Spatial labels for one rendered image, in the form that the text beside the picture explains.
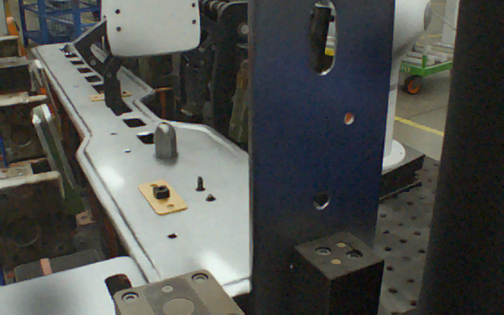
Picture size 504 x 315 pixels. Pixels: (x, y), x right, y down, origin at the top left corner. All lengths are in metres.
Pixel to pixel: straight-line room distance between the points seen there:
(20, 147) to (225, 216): 0.50
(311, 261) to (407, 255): 0.74
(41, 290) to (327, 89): 0.31
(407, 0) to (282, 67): 0.85
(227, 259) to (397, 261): 0.61
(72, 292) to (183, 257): 0.11
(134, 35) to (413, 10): 0.74
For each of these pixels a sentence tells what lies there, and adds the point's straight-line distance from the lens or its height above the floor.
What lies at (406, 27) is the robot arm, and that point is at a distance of 1.17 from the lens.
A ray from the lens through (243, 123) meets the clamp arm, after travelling 0.84.
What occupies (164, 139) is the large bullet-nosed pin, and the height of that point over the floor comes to 1.03.
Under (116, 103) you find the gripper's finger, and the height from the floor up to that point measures 1.13.
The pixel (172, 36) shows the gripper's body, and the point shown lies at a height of 1.19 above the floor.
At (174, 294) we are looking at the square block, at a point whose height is 1.06.
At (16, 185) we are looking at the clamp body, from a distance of 0.63.
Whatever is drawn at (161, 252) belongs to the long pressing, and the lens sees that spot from 0.54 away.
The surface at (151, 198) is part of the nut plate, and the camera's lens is 0.64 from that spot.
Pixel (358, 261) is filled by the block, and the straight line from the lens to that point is 0.39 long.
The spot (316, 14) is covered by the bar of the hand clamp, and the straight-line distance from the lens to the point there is 0.66.
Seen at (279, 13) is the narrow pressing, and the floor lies 1.25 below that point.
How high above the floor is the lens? 1.29
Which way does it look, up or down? 22 degrees down
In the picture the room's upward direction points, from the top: straight up
